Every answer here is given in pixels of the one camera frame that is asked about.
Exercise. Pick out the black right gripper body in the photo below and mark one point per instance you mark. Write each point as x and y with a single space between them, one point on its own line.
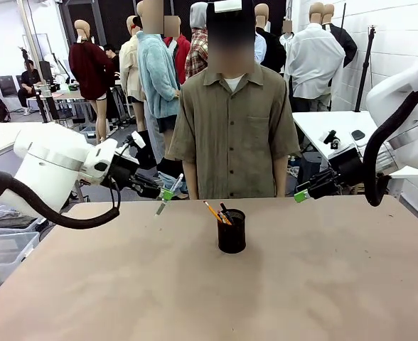
347 167

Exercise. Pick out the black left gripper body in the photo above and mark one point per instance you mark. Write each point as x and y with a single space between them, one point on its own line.
122 174

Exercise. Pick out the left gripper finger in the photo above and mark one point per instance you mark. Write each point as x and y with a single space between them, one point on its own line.
152 184
150 193

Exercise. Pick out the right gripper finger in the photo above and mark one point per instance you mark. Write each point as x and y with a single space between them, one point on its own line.
317 182
301 196

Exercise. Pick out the white ballpoint pen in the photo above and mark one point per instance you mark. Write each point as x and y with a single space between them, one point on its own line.
176 183

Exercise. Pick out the yellow pencil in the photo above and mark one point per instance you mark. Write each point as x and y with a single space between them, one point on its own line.
212 209

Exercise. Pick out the black pen red tip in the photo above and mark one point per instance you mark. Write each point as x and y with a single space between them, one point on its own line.
224 209

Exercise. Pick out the person's left forearm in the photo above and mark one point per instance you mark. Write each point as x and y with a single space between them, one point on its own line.
281 177

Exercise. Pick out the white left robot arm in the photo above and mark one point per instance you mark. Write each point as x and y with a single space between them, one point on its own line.
45 156

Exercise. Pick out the person's right forearm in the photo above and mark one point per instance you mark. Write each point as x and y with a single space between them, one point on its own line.
190 181

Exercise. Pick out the black mesh pen holder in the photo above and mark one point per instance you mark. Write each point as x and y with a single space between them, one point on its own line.
231 236

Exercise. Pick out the jeans heap on floor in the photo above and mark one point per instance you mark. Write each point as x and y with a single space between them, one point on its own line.
164 177

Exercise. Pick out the black trousers heap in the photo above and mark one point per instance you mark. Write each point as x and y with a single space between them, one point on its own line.
148 156

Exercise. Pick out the white side table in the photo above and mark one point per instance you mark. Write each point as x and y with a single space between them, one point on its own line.
312 124

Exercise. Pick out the person in olive shirt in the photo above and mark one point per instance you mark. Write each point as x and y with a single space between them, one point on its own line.
230 142

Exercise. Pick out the mannequin in blue fleece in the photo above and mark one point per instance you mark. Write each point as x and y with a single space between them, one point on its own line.
157 78

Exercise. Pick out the mannequin in cream jacket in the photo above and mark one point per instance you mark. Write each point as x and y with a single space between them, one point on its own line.
131 71

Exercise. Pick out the mannequin in white shirt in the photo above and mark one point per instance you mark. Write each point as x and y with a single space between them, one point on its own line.
315 67

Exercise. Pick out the black tripod stand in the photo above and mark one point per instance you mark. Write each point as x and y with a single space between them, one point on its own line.
367 64

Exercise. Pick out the mannequin in maroon sweater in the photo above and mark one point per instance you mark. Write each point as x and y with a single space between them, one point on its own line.
90 71

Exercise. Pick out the black-haired person in black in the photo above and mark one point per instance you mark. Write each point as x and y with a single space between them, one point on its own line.
113 58

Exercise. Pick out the mannequin in black jacket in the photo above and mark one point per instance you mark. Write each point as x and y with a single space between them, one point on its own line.
347 46

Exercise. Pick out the white work table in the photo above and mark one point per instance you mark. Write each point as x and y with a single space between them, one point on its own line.
4 133

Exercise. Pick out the seated person in black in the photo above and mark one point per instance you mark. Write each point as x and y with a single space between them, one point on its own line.
27 85

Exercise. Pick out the mannequin in red jacket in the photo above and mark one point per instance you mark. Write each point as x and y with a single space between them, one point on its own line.
182 53

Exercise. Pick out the black backpack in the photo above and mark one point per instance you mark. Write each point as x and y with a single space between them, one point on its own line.
0 110

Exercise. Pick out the mannequin in plaid shirt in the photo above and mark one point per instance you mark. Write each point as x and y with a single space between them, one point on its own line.
197 53

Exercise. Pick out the mannequin in black coat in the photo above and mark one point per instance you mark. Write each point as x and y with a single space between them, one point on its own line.
273 49

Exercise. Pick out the mannequin in light blue shirt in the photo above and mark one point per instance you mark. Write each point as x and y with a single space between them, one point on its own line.
260 48

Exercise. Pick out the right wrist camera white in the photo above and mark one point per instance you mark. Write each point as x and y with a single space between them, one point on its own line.
331 138

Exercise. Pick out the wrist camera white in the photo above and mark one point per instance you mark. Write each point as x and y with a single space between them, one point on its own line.
331 138
137 139

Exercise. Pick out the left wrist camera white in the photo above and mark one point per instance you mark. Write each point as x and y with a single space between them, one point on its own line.
137 139

